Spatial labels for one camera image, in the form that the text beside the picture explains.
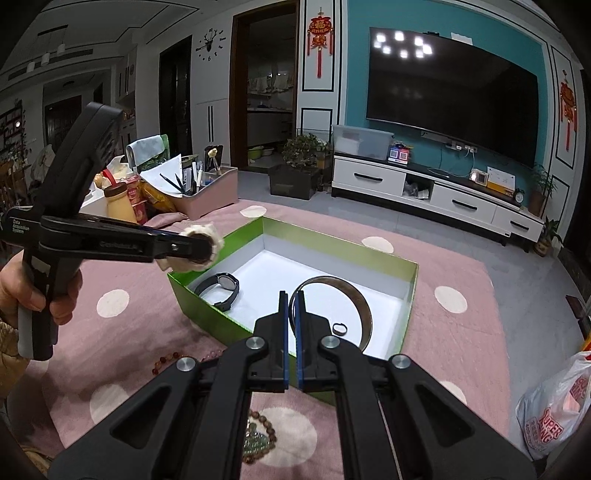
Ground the white bead bracelet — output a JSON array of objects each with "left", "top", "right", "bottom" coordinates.
[{"left": 155, "top": 222, "right": 226, "bottom": 273}]

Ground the silver wire bangle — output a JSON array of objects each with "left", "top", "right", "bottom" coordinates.
[{"left": 287, "top": 275, "right": 373, "bottom": 352}]

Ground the person's left hand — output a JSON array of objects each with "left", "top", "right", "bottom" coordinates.
[{"left": 1, "top": 252, "right": 83, "bottom": 328}]

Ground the black wrist watch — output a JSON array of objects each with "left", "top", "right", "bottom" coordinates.
[{"left": 193, "top": 272, "right": 242, "bottom": 312}]

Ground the pink desk organizer box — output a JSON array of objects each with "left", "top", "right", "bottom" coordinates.
[{"left": 165, "top": 166, "right": 238, "bottom": 220}]

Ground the yellow bottle with brown cap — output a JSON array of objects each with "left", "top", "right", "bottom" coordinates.
[{"left": 103, "top": 182, "right": 137, "bottom": 224}]

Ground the green cardboard box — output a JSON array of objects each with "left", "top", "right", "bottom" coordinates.
[{"left": 167, "top": 216, "right": 420, "bottom": 407}]

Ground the tan jacket sleeve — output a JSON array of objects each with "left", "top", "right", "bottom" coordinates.
[{"left": 0, "top": 321, "right": 29, "bottom": 401}]

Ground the potted green plant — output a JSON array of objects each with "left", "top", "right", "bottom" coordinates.
[{"left": 269, "top": 133, "right": 331, "bottom": 201}]

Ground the clear plastic storage bin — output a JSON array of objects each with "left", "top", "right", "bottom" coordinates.
[{"left": 332, "top": 125, "right": 394, "bottom": 161}]

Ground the white tv cabinet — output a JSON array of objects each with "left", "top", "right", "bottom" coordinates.
[{"left": 332, "top": 155, "right": 544, "bottom": 247}]

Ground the small plant by cabinet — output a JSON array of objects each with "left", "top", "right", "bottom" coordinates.
[{"left": 535, "top": 217, "right": 563, "bottom": 257}]

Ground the red chinese knot decoration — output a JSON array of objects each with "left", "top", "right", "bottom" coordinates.
[{"left": 307, "top": 8, "right": 334, "bottom": 79}]

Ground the large black television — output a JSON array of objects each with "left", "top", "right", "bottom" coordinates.
[{"left": 367, "top": 28, "right": 539, "bottom": 167}]

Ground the white plastic shopping bag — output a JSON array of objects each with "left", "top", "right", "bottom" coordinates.
[{"left": 516, "top": 351, "right": 590, "bottom": 461}]

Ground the brown bead bracelet with pendant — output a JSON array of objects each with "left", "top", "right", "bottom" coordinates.
[{"left": 241, "top": 407, "right": 279, "bottom": 466}]

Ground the black wall clock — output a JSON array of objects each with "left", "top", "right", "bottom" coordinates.
[{"left": 195, "top": 28, "right": 226, "bottom": 61}]

